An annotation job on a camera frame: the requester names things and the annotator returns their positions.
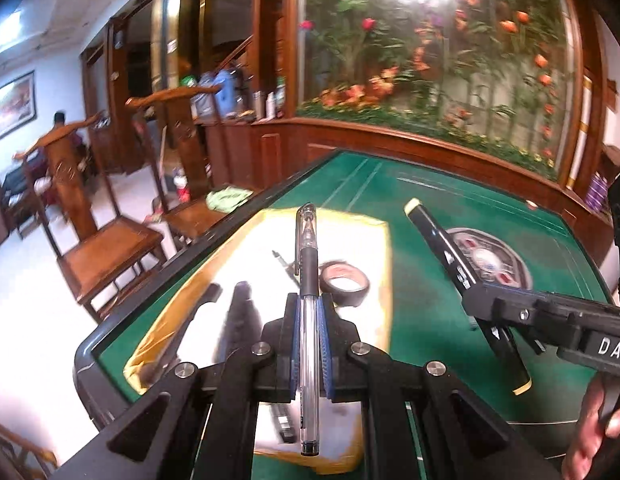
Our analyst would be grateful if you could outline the carved wooden chair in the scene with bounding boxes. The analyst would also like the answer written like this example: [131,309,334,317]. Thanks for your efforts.
[14,112,169,324]
[124,85,264,257]

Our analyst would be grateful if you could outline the person's right hand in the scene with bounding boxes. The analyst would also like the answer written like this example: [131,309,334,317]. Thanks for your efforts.
[561,374,620,480]

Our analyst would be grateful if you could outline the slim black pen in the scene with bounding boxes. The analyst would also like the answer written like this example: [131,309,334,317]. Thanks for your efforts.
[271,248,303,281]

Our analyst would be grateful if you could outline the gold-edged white box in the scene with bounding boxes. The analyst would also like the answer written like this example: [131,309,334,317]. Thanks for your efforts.
[124,208,393,474]

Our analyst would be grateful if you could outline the wooden sideboard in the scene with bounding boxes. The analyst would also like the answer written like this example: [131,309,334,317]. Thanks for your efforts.
[205,115,613,241]

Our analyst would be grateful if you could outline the black tape roll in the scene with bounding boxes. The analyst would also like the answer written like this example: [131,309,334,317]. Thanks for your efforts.
[318,261,371,309]

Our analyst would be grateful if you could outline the clear gel pen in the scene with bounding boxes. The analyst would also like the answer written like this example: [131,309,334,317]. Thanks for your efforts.
[294,203,322,457]

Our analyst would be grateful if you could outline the round table dice console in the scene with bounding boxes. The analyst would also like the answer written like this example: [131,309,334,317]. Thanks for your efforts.
[446,227,534,292]

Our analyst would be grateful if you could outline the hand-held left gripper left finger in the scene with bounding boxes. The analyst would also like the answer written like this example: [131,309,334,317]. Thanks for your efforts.
[52,292,301,480]

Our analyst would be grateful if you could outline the framed wall painting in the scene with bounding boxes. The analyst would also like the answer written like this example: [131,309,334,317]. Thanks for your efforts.
[0,70,38,149]

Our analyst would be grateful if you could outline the blue thermos jug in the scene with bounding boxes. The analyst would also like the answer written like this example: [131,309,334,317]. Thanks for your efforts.
[211,67,241,117]

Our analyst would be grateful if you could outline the green cloth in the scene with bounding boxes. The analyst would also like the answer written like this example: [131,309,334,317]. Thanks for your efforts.
[205,186,254,214]

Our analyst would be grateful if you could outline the black marker yellow caps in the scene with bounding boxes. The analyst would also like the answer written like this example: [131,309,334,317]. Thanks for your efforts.
[403,198,534,397]

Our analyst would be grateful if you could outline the purple box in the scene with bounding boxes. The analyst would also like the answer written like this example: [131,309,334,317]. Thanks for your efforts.
[586,170,612,212]

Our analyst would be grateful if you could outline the flower and bamboo display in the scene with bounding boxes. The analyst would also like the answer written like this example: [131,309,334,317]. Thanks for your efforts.
[295,0,582,182]

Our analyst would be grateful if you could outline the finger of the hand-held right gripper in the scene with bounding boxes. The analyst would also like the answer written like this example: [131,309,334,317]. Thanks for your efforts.
[461,281,580,347]
[517,331,548,357]

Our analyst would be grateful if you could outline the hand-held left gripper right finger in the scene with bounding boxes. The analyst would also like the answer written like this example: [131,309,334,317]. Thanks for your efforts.
[320,292,562,480]

